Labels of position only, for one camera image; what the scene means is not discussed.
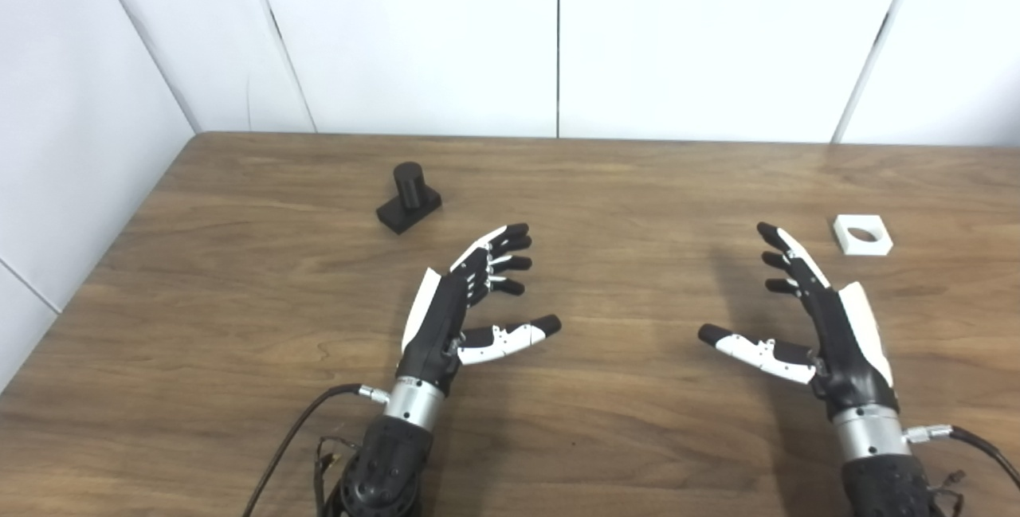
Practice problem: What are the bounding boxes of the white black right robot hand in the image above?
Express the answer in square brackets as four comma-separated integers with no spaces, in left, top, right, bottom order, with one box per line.
[698,221,900,421]

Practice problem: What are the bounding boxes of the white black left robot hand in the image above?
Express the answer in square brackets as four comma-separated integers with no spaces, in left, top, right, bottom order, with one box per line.
[396,222,563,398]

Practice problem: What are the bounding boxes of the white square piece with hole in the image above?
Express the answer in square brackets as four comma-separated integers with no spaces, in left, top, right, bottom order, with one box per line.
[833,214,894,257]

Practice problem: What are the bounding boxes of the black peg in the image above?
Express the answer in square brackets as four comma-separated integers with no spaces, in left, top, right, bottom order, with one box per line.
[376,162,443,235]

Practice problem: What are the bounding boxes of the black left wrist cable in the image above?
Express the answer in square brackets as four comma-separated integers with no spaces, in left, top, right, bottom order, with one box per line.
[241,383,391,517]

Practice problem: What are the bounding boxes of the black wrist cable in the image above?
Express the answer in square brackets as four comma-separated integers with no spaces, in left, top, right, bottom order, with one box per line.
[241,383,391,517]
[904,423,1020,490]

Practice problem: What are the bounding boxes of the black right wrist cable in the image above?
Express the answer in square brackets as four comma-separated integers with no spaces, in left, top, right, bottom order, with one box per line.
[904,423,1020,490]

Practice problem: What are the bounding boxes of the thin right wrist wires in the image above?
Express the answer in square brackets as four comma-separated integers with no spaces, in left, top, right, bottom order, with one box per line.
[928,469,967,517]

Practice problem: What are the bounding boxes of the thin wrist wires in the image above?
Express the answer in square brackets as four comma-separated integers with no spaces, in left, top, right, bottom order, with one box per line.
[315,436,359,517]
[928,469,967,517]

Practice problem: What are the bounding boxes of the thin left wrist wires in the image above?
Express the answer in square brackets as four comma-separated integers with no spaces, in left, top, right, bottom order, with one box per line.
[315,436,359,517]

